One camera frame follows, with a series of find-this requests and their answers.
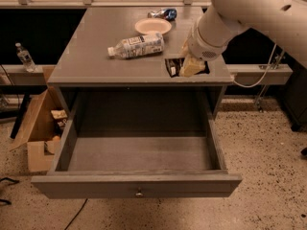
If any white paper bowl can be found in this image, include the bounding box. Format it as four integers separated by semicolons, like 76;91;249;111
134;18;172;35

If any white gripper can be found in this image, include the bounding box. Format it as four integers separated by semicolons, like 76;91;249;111
179;25;229;77

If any grey open top drawer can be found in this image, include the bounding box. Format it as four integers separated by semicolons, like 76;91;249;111
32;91;242;198

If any white hanging cable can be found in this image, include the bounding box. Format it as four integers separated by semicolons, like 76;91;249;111
232;42;278;89

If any metal drawer knob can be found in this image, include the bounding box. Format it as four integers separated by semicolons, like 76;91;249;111
135;188;144;198

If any grey cabinet counter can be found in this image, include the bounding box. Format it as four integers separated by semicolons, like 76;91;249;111
46;6;235;120

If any open cardboard box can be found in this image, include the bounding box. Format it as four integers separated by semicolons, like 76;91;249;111
10;84;62;173

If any small upright water bottle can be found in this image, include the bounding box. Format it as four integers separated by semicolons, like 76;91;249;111
15;42;35;73

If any metal railing shelf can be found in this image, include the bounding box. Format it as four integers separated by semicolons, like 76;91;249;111
0;63;293;86

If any black floor cable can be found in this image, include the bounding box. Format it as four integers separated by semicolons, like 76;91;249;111
63;197;88;230

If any clear plastic water bottle lying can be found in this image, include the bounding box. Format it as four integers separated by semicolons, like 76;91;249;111
107;33;164;59

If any snack box inside carton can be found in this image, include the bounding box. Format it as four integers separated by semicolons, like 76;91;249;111
51;109;68;130

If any black rxbar chocolate bar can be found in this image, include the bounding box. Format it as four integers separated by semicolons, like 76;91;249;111
165;57;184;78

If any blue silver chip bag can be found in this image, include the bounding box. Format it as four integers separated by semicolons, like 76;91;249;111
148;8;177;21

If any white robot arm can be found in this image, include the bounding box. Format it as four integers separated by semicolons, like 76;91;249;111
182;0;307;66

